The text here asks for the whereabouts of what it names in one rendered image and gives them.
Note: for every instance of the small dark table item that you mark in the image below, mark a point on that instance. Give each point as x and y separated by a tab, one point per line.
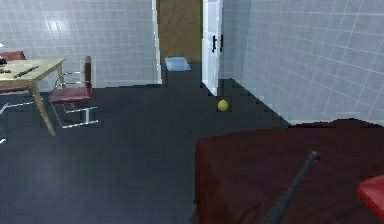
4	70

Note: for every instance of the yellow ball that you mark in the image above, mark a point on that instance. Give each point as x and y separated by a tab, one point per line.
223	105

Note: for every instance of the white room door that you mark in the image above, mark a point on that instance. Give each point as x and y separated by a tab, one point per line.
210	46

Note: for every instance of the red chrome-frame chair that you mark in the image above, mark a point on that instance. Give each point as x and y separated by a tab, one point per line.
11	55
75	93

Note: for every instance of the light wooden table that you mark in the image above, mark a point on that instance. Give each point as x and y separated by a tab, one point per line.
35	78

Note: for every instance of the black stick on table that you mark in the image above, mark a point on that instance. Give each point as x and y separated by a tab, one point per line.
26	71

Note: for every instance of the black baseball bat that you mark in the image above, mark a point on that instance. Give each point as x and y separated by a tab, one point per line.
293	190

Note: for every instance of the red pillow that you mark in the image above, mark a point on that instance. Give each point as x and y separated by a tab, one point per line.
375	195

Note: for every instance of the dark red bed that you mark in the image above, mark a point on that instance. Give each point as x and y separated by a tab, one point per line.
253	173

